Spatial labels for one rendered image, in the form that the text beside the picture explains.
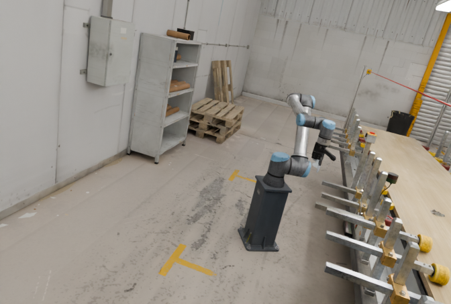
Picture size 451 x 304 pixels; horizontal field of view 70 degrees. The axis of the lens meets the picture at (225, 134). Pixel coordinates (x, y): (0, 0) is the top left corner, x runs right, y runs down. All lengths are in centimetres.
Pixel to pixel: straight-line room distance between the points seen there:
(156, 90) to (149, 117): 36
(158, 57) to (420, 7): 771
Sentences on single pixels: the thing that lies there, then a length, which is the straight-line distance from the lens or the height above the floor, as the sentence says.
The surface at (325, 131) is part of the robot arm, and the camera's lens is 235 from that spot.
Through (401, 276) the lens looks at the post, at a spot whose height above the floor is 101.
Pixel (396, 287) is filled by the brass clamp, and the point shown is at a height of 97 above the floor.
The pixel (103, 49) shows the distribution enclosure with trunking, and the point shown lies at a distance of 322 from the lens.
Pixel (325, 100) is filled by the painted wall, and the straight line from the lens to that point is 996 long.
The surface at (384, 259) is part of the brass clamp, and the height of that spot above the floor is 95.
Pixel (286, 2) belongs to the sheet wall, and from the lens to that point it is 1005.
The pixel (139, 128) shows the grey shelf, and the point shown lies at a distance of 421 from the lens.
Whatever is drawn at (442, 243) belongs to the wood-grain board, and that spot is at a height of 90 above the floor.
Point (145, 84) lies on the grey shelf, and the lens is 406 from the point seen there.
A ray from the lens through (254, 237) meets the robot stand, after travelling 299.
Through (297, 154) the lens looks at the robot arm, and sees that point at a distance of 282.
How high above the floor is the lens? 175
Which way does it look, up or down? 17 degrees down
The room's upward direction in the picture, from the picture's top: 12 degrees clockwise
